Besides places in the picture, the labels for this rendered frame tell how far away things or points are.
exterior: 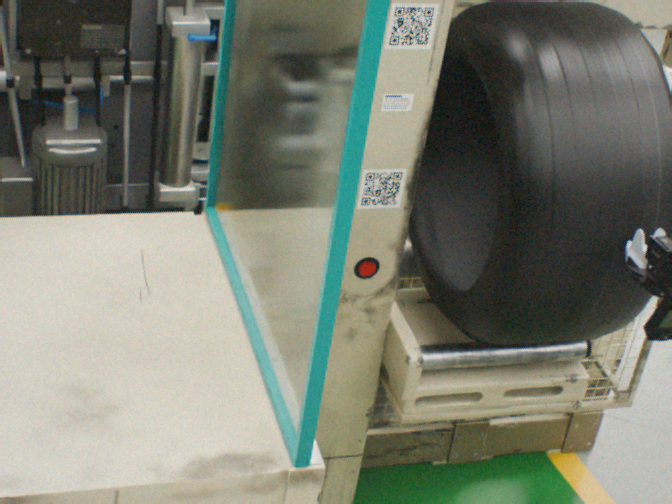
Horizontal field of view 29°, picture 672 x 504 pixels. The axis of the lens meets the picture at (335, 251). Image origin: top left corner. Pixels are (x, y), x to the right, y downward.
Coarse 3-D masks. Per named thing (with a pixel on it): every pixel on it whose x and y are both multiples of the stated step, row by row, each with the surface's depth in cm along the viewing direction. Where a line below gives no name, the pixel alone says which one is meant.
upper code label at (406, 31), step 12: (396, 12) 197; (408, 12) 197; (420, 12) 198; (432, 12) 198; (396, 24) 198; (408, 24) 198; (420, 24) 199; (432, 24) 199; (396, 36) 199; (408, 36) 199; (420, 36) 200; (432, 36) 201; (396, 48) 200; (408, 48) 201; (420, 48) 201
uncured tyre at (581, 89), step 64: (512, 0) 223; (448, 64) 246; (512, 64) 207; (576, 64) 206; (640, 64) 210; (448, 128) 255; (512, 128) 204; (576, 128) 202; (640, 128) 205; (448, 192) 257; (512, 192) 205; (576, 192) 202; (640, 192) 205; (448, 256) 253; (512, 256) 207; (576, 256) 206; (512, 320) 215; (576, 320) 217
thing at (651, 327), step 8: (664, 304) 193; (656, 312) 196; (664, 312) 193; (648, 320) 198; (656, 320) 196; (664, 320) 194; (648, 328) 198; (656, 328) 196; (664, 328) 196; (648, 336) 198; (656, 336) 198; (664, 336) 198
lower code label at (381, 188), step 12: (372, 180) 213; (384, 180) 214; (396, 180) 214; (360, 192) 214; (372, 192) 214; (384, 192) 215; (396, 192) 216; (360, 204) 215; (372, 204) 216; (384, 204) 217; (396, 204) 217
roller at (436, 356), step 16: (432, 352) 230; (448, 352) 230; (464, 352) 231; (480, 352) 232; (496, 352) 233; (512, 352) 234; (528, 352) 235; (544, 352) 236; (560, 352) 237; (576, 352) 238; (432, 368) 231; (448, 368) 232
